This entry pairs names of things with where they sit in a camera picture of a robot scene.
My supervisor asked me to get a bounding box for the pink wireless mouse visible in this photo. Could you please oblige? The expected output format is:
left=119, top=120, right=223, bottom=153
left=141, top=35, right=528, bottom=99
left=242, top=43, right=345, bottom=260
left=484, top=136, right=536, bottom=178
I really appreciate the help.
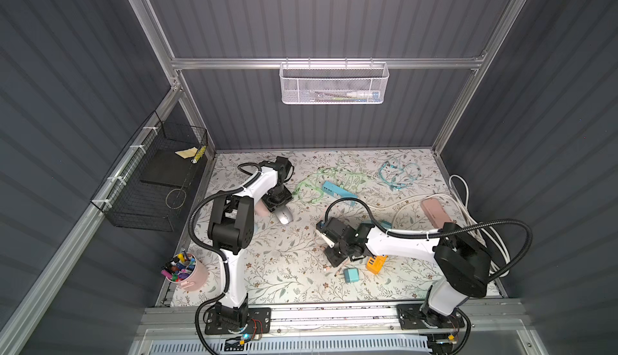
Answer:
left=254, top=200, right=270, bottom=218

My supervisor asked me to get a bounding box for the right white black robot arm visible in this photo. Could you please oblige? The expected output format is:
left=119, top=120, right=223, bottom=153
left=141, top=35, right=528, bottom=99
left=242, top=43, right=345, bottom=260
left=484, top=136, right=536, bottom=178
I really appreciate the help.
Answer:
left=316, top=197, right=533, bottom=328

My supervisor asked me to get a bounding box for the teal charging cable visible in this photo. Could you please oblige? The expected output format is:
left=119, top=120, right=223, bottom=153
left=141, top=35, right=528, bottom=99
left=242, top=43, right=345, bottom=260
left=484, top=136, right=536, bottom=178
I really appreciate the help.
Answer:
left=376, top=159, right=423, bottom=192

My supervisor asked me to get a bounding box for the black notebook in basket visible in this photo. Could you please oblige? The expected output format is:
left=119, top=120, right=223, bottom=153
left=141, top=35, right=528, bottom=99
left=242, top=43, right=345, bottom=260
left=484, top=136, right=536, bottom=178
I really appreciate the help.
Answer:
left=140, top=150, right=197, bottom=189

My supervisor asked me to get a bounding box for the white power cord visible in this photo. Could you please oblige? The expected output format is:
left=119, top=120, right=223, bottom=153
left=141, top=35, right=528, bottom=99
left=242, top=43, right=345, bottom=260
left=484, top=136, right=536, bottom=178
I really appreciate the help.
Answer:
left=356, top=175, right=512, bottom=279

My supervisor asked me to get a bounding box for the pink power strip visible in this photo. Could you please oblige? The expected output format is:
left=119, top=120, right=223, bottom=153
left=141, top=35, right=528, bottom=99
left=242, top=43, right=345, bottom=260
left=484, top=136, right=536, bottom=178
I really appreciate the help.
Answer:
left=421, top=197, right=453, bottom=229

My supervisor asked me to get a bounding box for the blue power strip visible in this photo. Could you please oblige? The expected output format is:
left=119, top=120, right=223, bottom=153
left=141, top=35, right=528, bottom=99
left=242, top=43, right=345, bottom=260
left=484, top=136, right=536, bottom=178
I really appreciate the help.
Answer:
left=321, top=181, right=357, bottom=199

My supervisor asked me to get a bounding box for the teal charger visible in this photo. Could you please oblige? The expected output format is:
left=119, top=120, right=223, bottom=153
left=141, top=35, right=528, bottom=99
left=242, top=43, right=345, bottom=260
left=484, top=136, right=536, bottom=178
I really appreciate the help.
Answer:
left=343, top=267, right=360, bottom=284

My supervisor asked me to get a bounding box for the pink pen cup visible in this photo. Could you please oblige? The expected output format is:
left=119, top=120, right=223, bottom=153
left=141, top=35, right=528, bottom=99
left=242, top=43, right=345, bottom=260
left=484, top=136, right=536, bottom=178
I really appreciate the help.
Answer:
left=161, top=251, right=209, bottom=292

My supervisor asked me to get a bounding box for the silver grey wireless mouse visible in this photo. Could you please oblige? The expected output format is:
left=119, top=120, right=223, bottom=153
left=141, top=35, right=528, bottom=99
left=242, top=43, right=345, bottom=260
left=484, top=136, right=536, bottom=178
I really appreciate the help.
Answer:
left=274, top=206, right=294, bottom=225

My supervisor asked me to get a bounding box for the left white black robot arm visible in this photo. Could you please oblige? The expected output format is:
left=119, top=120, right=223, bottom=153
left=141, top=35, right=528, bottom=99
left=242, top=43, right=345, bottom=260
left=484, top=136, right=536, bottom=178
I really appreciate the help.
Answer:
left=188, top=156, right=294, bottom=332

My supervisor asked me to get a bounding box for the yellow sticky note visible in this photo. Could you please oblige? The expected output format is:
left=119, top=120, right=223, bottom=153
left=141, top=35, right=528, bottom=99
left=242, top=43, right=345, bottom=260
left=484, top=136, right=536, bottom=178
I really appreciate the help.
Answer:
left=175, top=147, right=198, bottom=159

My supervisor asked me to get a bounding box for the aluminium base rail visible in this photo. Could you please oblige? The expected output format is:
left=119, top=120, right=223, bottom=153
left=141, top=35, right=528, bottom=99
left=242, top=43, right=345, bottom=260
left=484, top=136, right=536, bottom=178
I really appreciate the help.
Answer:
left=135, top=298, right=533, bottom=339

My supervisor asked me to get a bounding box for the black wire wall basket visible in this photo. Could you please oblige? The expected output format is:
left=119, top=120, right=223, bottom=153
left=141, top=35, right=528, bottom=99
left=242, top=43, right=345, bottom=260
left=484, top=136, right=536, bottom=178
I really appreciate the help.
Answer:
left=91, top=115, right=209, bottom=233

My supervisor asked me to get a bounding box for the orange power strip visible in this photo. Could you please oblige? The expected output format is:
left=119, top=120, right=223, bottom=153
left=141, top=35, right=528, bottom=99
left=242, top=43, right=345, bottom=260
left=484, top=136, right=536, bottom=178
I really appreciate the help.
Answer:
left=365, top=255, right=388, bottom=275

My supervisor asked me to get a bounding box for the white wire mesh basket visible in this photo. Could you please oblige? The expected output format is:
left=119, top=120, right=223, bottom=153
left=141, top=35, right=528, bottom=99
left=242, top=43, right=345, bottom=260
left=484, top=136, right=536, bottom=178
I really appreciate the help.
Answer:
left=279, top=61, right=389, bottom=105

